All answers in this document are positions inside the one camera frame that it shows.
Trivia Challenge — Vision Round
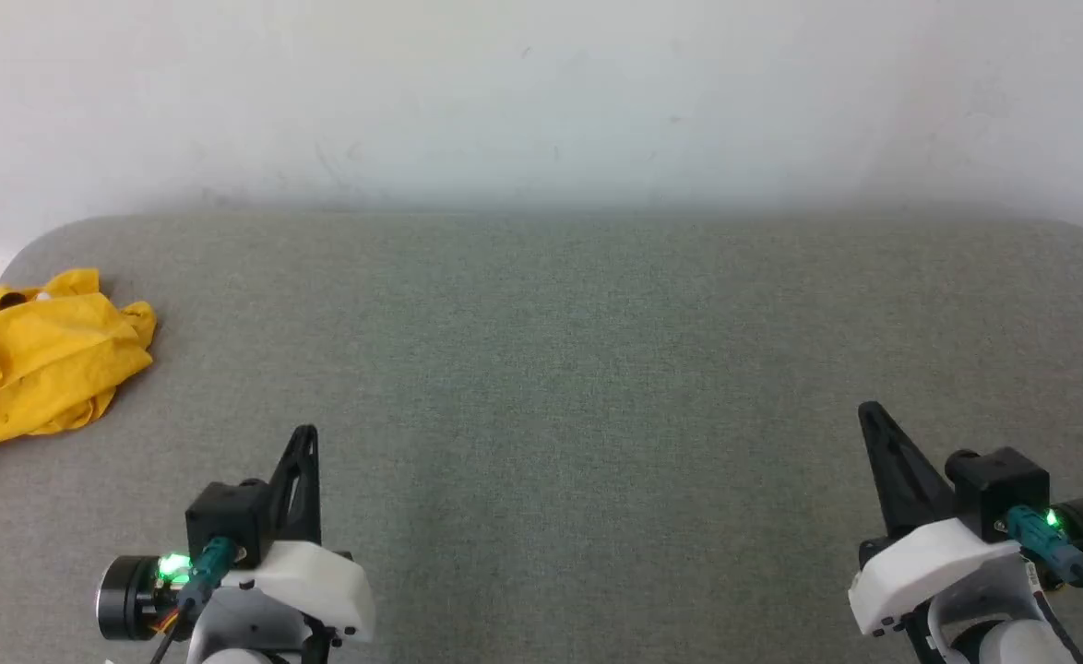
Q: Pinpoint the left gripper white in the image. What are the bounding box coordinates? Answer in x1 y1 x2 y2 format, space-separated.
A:
214 423 377 644

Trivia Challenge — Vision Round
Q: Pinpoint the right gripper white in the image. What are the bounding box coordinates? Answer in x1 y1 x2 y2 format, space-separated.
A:
848 400 1031 639

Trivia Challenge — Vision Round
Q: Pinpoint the yellow t-shirt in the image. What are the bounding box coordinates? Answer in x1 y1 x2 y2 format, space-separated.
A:
0 267 158 459

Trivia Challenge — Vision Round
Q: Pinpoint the left gripper black motor cylinder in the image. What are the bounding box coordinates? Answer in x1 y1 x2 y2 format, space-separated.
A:
96 553 183 642

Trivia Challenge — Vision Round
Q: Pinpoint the left camera teal plug cable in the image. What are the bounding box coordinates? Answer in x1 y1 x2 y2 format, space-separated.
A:
148 535 238 664

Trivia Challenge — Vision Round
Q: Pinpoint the camera teal plug cable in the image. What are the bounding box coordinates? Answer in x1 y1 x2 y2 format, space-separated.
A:
1003 504 1083 614
148 535 238 664

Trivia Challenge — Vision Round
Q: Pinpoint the right camera teal plug cable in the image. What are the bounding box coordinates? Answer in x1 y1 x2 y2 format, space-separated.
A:
1003 504 1083 614

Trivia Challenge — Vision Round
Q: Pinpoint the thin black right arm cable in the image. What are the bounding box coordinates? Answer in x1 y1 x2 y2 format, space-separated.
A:
1021 558 1083 664

